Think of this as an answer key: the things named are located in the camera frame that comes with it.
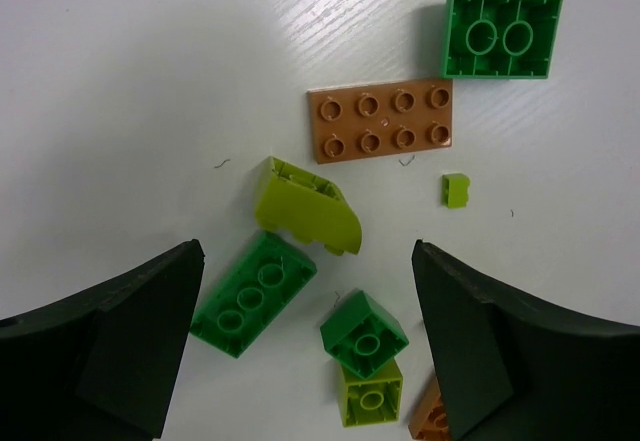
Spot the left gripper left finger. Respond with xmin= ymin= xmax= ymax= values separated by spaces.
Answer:
xmin=1 ymin=240 xmax=204 ymax=440

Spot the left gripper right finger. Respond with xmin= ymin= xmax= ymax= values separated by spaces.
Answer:
xmin=412 ymin=241 xmax=639 ymax=440

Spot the lime square lego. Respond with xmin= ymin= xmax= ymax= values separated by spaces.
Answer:
xmin=337 ymin=359 xmax=403 ymax=427

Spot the tiny lime lego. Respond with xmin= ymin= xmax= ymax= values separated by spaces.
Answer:
xmin=442 ymin=173 xmax=471 ymax=209

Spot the lime curved lego brick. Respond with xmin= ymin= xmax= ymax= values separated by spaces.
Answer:
xmin=254 ymin=156 xmax=362 ymax=256

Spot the tan lego plate lower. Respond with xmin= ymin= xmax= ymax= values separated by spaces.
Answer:
xmin=408 ymin=375 xmax=452 ymax=441

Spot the tan lego plate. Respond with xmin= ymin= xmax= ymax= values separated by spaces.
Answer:
xmin=308 ymin=78 xmax=453 ymax=164
xmin=408 ymin=375 xmax=452 ymax=441

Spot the dark green square lego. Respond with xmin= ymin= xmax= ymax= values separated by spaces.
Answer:
xmin=320 ymin=289 xmax=409 ymax=379

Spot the long green lego brick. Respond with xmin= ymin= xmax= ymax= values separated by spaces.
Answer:
xmin=190 ymin=231 xmax=317 ymax=358

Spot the tan lego plate upper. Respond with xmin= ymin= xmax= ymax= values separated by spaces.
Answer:
xmin=308 ymin=78 xmax=453 ymax=164

